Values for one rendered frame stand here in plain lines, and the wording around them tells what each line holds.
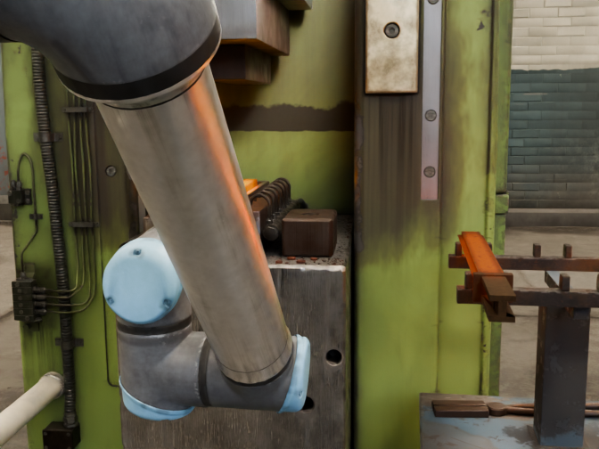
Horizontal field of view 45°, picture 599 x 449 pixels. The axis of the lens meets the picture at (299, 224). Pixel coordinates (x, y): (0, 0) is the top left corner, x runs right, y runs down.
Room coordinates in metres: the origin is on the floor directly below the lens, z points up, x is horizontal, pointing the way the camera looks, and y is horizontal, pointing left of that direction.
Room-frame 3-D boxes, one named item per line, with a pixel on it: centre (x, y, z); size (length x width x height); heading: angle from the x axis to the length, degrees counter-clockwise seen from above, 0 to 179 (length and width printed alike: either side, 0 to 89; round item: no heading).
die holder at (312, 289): (1.42, 0.09, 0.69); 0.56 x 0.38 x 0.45; 174
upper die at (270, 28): (1.42, 0.14, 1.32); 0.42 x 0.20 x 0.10; 174
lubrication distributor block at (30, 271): (1.37, 0.52, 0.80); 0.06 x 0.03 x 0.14; 84
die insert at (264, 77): (1.45, 0.11, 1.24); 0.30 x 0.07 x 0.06; 174
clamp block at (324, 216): (1.25, -0.02, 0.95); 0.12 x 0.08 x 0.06; 174
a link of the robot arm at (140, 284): (0.87, 0.18, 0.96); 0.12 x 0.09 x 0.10; 174
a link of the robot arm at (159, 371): (0.87, 0.17, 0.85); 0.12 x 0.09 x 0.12; 79
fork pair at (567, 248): (1.01, -0.38, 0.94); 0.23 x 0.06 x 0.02; 171
